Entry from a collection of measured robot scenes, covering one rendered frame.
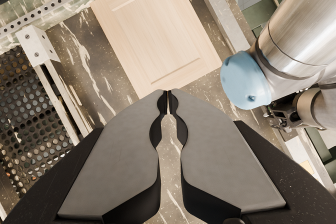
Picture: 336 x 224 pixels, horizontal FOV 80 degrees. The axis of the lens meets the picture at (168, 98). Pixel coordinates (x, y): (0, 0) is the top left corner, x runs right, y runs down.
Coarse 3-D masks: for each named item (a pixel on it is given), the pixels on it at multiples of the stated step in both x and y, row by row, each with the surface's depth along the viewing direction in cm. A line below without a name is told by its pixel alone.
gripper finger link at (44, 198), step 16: (96, 128) 9; (80, 144) 8; (64, 160) 7; (80, 160) 7; (48, 176) 7; (64, 176) 7; (32, 192) 6; (48, 192) 6; (64, 192) 6; (16, 208) 6; (32, 208) 6; (48, 208) 6
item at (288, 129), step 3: (297, 126) 63; (300, 126) 62; (303, 126) 61; (306, 126) 61; (309, 126) 60; (312, 126) 59; (285, 129) 66; (288, 129) 65; (291, 129) 66; (318, 129) 57; (321, 129) 56; (324, 129) 56
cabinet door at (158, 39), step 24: (96, 0) 70; (120, 0) 70; (144, 0) 70; (168, 0) 70; (120, 24) 70; (144, 24) 70; (168, 24) 70; (192, 24) 70; (120, 48) 70; (144, 48) 70; (168, 48) 70; (192, 48) 70; (144, 72) 70; (168, 72) 70; (192, 72) 70
